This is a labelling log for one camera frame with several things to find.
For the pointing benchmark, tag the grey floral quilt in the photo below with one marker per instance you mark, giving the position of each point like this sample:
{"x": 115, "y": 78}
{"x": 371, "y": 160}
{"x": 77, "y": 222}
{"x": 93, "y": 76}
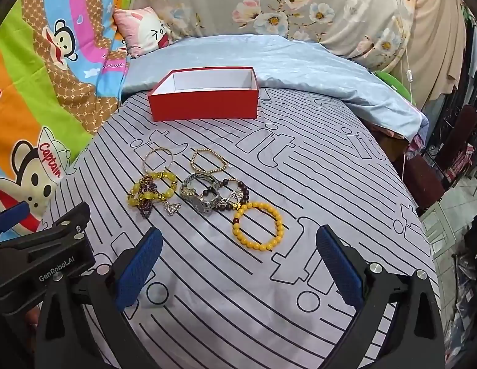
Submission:
{"x": 280, "y": 0}

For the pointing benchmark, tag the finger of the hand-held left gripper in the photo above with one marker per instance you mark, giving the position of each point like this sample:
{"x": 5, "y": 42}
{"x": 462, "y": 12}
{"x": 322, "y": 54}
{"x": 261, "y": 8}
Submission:
{"x": 69, "y": 219}
{"x": 13, "y": 214}

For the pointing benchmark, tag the dark clothes pile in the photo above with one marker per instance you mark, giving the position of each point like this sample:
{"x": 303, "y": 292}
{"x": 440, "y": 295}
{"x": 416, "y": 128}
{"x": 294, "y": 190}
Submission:
{"x": 463, "y": 288}

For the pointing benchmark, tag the person's left hand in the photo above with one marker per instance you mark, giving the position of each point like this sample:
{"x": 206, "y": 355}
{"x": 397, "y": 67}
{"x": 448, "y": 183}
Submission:
{"x": 32, "y": 321}

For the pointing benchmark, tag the grey striped bedsheet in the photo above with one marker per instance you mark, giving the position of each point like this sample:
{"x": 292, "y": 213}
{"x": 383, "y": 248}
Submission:
{"x": 300, "y": 184}

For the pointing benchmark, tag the light blue blanket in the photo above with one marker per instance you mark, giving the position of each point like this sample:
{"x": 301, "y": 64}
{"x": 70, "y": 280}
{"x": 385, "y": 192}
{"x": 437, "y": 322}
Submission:
{"x": 300, "y": 61}

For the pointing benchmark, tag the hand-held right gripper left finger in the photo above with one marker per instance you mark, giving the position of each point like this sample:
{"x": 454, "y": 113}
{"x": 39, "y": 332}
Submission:
{"x": 140, "y": 269}

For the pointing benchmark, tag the silver wrist watch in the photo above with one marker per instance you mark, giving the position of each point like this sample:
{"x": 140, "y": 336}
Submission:
{"x": 198, "y": 198}

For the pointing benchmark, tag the cartoon monkey printed blanket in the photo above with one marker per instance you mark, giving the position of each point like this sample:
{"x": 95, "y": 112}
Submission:
{"x": 50, "y": 65}

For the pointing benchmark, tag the pink rabbit pillow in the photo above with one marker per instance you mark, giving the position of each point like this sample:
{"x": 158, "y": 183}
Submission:
{"x": 144, "y": 29}

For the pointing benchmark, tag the red cardboard box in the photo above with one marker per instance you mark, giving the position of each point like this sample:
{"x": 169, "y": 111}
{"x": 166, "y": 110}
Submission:
{"x": 204, "y": 102}

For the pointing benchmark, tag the green plastic object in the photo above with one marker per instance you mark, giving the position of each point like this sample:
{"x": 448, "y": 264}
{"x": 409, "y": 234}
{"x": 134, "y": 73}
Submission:
{"x": 396, "y": 82}

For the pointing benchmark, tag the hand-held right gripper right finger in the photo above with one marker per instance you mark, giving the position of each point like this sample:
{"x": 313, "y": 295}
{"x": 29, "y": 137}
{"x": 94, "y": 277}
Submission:
{"x": 338, "y": 269}

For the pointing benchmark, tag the dark wooden chair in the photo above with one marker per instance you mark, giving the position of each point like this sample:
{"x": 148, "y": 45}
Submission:
{"x": 450, "y": 150}

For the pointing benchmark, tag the thin gold bangle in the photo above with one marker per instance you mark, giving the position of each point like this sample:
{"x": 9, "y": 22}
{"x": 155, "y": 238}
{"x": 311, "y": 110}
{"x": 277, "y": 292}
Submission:
{"x": 145, "y": 161}

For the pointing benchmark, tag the beige curtain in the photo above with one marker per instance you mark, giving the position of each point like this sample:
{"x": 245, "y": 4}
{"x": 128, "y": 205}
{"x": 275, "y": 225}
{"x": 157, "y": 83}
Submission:
{"x": 434, "y": 38}

